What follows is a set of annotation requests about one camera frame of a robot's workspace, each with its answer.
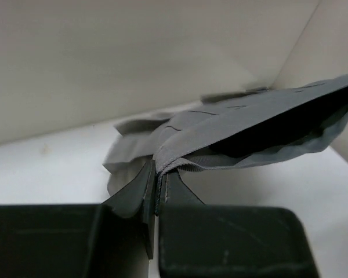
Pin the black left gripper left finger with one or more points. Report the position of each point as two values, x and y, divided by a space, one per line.
111 239

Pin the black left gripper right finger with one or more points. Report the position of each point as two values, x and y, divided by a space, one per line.
202 240

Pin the grey pleated skirt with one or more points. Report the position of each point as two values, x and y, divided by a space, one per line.
232 131

